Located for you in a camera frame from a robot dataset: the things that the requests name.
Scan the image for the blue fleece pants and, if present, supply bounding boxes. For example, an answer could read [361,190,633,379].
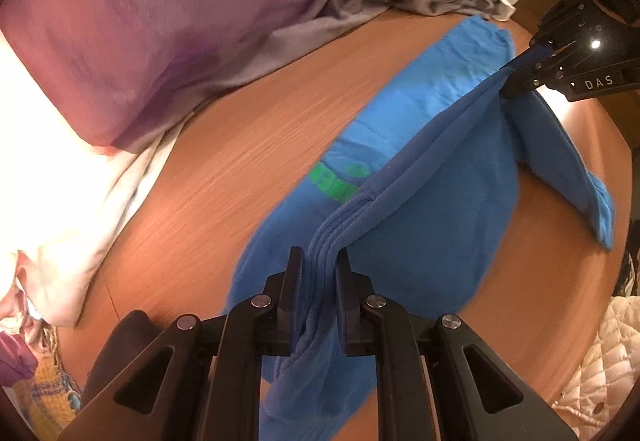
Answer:
[228,16,614,440]

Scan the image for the dark folded garment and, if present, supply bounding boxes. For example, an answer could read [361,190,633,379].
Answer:
[80,310,162,409]

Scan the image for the yellow plaid blanket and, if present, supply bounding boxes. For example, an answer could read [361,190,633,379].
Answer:
[12,325,81,440]

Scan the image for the white quilted sleeve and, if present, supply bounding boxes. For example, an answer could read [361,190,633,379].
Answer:
[551,296,640,440]

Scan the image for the white sheer curtain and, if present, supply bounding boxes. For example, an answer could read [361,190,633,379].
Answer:
[1,42,183,327]

